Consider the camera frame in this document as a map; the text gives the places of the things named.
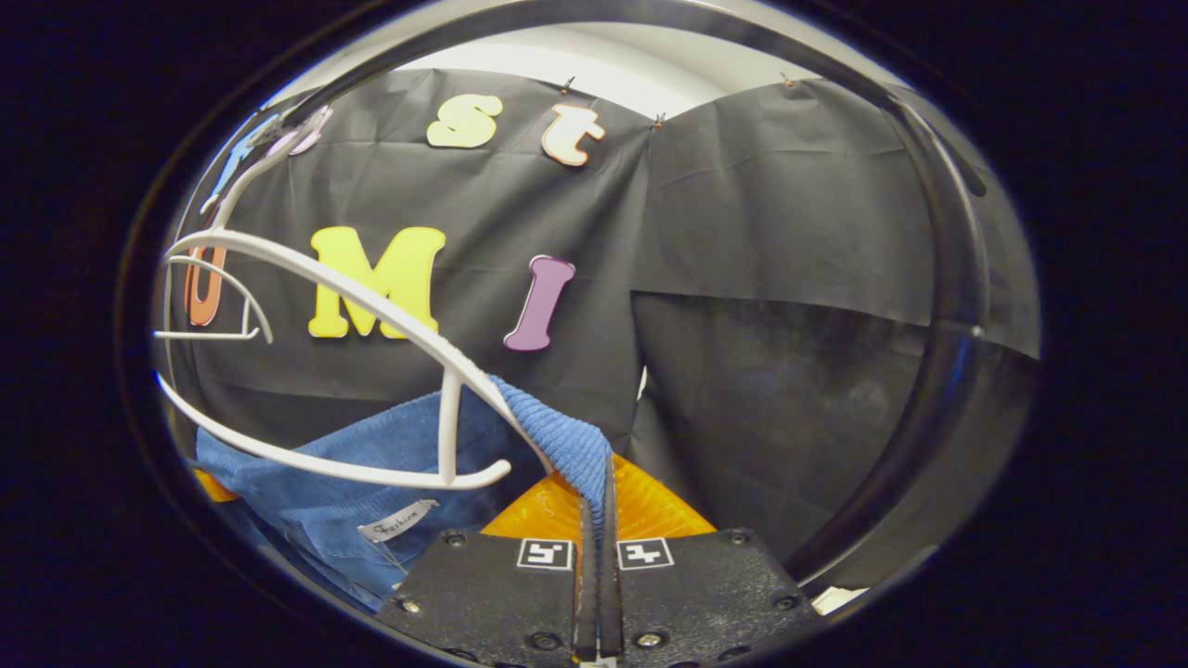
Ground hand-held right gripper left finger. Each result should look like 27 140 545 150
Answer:
374 469 598 664

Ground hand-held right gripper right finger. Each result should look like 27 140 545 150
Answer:
599 453 824 664

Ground blue corduroy shirt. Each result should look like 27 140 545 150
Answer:
190 374 615 613

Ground white plastic hanger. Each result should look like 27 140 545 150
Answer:
153 255 275 344
153 107 558 491

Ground black backdrop cloth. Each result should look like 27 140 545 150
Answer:
153 67 1040 590

